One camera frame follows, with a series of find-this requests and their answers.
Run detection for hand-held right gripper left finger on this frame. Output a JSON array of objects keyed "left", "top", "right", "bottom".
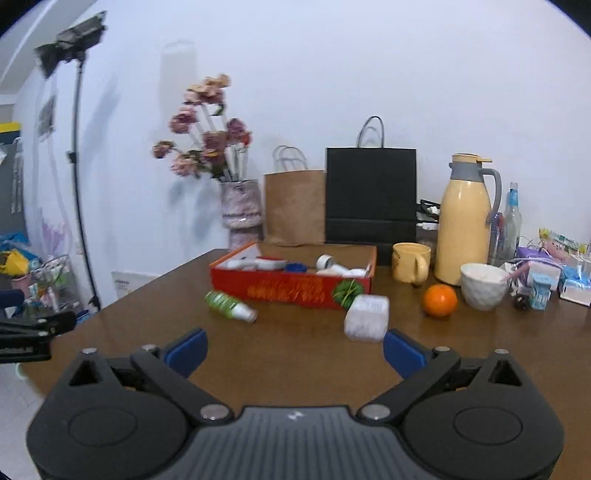
[{"left": 69, "top": 329, "right": 232, "bottom": 425}]

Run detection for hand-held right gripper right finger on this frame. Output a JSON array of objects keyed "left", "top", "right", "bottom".
[{"left": 359, "top": 329, "right": 527, "bottom": 425}]

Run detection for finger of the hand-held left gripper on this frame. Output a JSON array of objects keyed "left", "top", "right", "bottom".
[
  {"left": 0, "top": 311, "right": 77, "bottom": 344},
  {"left": 0, "top": 342, "right": 51, "bottom": 363}
]

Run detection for white cube box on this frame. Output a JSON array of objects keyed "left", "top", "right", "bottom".
[{"left": 344, "top": 294, "right": 391, "bottom": 343}]

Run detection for white tube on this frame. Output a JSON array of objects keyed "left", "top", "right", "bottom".
[{"left": 323, "top": 264, "right": 370, "bottom": 278}]

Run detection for red cardboard box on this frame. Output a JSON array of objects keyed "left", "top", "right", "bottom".
[{"left": 209, "top": 242, "right": 378, "bottom": 311}]

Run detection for green white bottle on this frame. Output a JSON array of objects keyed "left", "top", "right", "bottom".
[{"left": 204, "top": 291, "right": 258, "bottom": 324}]

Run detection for orange fruit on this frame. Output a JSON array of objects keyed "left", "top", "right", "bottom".
[{"left": 424, "top": 284, "right": 459, "bottom": 318}]

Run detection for green striped ball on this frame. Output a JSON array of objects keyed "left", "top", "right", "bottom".
[{"left": 332, "top": 279, "right": 365, "bottom": 308}]

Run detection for stack of white booklets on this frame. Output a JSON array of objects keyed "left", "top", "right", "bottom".
[{"left": 111, "top": 271, "right": 160, "bottom": 305}]

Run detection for yellow mug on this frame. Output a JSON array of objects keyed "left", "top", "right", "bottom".
[{"left": 392, "top": 242, "right": 432, "bottom": 284}]

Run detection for white bowl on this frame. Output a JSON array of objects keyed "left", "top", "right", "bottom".
[{"left": 460, "top": 263, "right": 511, "bottom": 311}]

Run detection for black white packet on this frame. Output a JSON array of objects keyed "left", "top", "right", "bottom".
[{"left": 417, "top": 199, "right": 441, "bottom": 232}]

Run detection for black light stand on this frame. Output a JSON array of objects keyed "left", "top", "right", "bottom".
[{"left": 34, "top": 11, "right": 108, "bottom": 312}]

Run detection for yellow thermos jug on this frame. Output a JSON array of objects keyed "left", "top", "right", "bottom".
[{"left": 434, "top": 154, "right": 503, "bottom": 287}]

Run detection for small blue white carton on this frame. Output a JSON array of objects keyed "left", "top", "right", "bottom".
[{"left": 527, "top": 270, "right": 555, "bottom": 311}]

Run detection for pink mottled vase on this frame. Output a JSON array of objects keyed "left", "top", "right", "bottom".
[{"left": 220, "top": 180, "right": 265, "bottom": 252}]

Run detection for black paper bag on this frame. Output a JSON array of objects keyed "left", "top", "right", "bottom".
[{"left": 325, "top": 116, "right": 419, "bottom": 254}]

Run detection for purple packet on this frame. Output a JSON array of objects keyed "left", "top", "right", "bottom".
[{"left": 517, "top": 244, "right": 561, "bottom": 274}]

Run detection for clear plastic bottle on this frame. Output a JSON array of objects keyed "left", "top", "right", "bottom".
[{"left": 501, "top": 181, "right": 522, "bottom": 264}]

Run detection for brown paper bag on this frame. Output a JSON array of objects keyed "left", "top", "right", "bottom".
[{"left": 264, "top": 145, "right": 327, "bottom": 247}]

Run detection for blue tissue pack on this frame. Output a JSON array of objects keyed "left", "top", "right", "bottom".
[{"left": 558, "top": 256, "right": 591, "bottom": 308}]

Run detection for colourful snack packet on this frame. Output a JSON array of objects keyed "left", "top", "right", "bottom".
[{"left": 538, "top": 227, "right": 591, "bottom": 259}]

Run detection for pink dried flowers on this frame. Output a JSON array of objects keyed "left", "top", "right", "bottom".
[{"left": 152, "top": 74, "right": 254, "bottom": 182}]

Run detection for wire storage rack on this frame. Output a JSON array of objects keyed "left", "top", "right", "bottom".
[{"left": 28, "top": 254, "right": 78, "bottom": 320}]

